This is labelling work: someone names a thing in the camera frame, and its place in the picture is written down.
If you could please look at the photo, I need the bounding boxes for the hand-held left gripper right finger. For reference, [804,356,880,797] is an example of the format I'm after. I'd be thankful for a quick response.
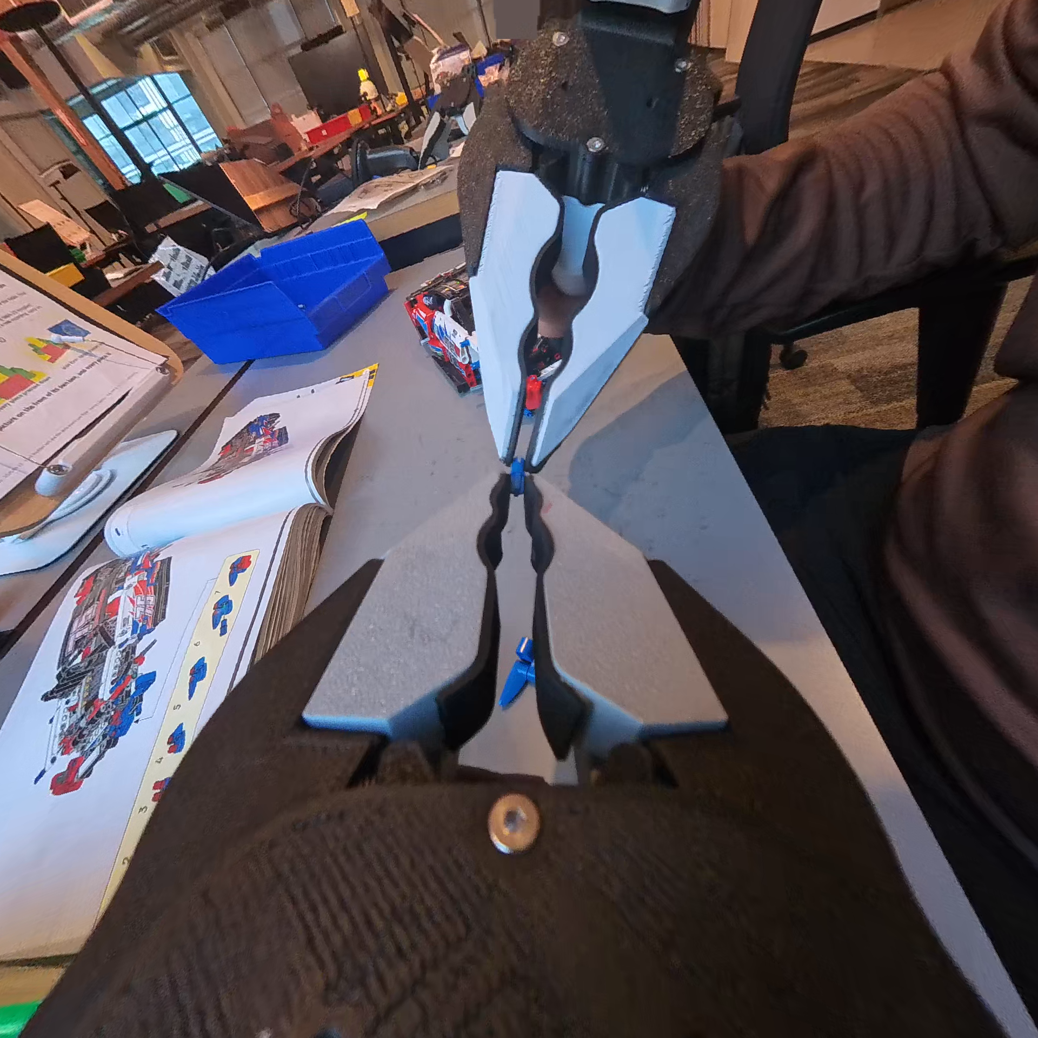
[523,474,730,762]

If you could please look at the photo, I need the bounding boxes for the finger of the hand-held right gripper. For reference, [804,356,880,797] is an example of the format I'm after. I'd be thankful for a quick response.
[529,195,678,473]
[469,169,564,462]

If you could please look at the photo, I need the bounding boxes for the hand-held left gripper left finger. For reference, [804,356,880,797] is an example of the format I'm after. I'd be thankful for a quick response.
[302,473,501,751]

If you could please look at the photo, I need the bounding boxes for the blue curved toy piece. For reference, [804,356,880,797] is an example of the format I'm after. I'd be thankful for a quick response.
[498,636,538,708]

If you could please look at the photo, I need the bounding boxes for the person's right hand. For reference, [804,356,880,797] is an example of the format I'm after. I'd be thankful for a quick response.
[535,285,587,338]

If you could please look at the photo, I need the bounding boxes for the toy brick car model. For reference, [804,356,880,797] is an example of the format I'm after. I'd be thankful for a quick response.
[404,271,569,418]

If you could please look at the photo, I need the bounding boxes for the printed paper sheet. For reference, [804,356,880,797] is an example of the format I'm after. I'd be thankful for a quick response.
[355,164,457,215]

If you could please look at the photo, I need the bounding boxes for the black office chair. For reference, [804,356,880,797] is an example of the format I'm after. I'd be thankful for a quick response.
[673,0,1038,439]

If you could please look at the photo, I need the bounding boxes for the cluttered background workbench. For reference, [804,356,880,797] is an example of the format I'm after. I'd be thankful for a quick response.
[219,49,520,196]

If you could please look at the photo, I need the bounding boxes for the person's black trousers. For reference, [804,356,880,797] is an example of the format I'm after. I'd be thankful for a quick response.
[730,422,1038,999]

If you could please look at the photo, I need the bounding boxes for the blue plastic bin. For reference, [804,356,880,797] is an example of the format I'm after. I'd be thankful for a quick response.
[156,217,392,365]

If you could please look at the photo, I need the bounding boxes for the black background monitor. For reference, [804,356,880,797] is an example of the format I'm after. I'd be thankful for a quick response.
[288,32,392,121]

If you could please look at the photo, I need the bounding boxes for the open instruction booklet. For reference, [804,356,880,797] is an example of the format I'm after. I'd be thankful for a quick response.
[0,363,381,963]

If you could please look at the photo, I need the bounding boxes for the white flat object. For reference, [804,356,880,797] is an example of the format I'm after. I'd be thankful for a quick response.
[0,428,179,578]

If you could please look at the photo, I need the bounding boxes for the large paned window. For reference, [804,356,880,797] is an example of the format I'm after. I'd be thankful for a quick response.
[69,73,224,186]

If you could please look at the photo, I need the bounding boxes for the wooden board with instruction sheet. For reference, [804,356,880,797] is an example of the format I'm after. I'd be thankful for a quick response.
[0,250,183,540]

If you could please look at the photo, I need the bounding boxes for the black floor lamp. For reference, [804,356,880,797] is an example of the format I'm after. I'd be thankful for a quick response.
[0,0,159,244]

